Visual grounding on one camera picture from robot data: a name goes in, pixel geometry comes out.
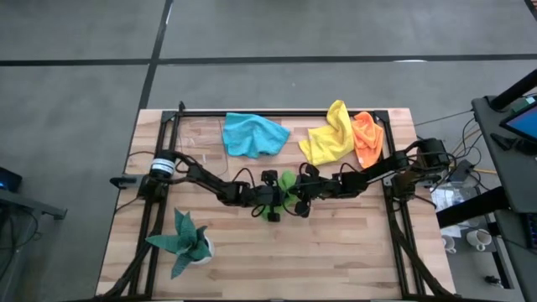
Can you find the black power adapter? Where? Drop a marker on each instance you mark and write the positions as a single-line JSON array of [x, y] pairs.
[[465, 170]]

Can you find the black device with blue light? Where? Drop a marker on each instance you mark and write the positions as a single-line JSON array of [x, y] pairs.
[[9, 180]]

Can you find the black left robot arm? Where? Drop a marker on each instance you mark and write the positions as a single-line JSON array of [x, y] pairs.
[[205, 180]]

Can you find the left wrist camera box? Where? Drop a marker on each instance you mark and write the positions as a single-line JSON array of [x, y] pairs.
[[264, 195]]

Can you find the tablet with blue screen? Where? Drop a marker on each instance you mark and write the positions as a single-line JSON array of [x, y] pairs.
[[526, 123]]

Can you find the white paper sheets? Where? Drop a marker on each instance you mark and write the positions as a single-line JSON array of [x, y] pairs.
[[444, 199]]

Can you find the green artificial plant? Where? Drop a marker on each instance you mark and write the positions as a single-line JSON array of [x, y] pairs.
[[184, 243]]

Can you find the black monitor base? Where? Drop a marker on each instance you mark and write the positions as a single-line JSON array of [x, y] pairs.
[[524, 146]]

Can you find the white mug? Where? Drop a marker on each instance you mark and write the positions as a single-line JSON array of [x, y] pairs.
[[448, 243], [478, 239]]

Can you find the blue microfiber towel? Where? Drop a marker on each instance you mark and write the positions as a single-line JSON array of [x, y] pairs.
[[251, 134]]

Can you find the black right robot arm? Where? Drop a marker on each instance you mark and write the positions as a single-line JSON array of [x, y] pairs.
[[377, 172]]

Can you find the orange microfiber towel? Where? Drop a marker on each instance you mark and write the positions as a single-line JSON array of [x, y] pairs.
[[369, 138]]

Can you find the black side desk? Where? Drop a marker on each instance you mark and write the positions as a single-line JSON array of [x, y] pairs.
[[503, 184]]

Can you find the yellow microfiber towel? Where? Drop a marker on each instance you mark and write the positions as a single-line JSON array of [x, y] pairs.
[[331, 138]]

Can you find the black power plug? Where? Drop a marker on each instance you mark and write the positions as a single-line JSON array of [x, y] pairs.
[[491, 279]]

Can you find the grey desk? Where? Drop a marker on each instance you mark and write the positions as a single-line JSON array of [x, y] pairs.
[[29, 204]]

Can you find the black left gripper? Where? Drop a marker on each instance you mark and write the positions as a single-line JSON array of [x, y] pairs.
[[273, 216]]

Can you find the black keyboard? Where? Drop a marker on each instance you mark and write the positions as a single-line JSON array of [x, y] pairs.
[[533, 230]]

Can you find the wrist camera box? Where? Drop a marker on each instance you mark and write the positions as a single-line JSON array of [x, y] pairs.
[[264, 195], [323, 188]]

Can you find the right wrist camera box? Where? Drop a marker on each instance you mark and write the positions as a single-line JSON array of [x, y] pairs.
[[323, 188]]

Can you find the green microfiber towel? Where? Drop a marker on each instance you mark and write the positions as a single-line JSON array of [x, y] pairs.
[[287, 180]]

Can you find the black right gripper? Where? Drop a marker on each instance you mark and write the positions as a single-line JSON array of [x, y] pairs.
[[311, 170]]

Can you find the white plant pot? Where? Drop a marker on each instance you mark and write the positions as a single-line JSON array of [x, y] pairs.
[[208, 251]]

